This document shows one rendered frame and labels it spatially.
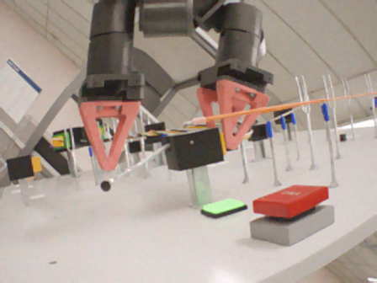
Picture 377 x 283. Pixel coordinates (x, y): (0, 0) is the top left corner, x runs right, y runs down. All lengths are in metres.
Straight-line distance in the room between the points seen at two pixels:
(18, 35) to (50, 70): 1.31
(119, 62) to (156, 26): 0.06
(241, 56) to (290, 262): 0.32
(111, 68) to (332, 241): 0.30
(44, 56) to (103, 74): 8.09
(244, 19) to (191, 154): 0.19
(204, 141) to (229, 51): 0.12
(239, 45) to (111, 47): 0.17
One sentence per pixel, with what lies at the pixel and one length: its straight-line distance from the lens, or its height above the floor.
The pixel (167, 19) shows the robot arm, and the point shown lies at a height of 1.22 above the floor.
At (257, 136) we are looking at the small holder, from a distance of 0.84.
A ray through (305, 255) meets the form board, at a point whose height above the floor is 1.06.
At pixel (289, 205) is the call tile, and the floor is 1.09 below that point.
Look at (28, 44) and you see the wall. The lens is 8.67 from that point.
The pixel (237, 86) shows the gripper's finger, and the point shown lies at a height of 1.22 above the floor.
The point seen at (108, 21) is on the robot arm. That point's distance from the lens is 0.47.
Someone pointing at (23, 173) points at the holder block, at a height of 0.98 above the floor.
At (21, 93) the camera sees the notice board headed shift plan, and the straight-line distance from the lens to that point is 8.31.
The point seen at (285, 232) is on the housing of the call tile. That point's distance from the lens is 0.30.
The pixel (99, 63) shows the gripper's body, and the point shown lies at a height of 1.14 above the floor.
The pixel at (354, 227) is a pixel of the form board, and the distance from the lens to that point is 0.32.
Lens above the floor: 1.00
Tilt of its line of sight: 17 degrees up
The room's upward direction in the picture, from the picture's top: 36 degrees clockwise
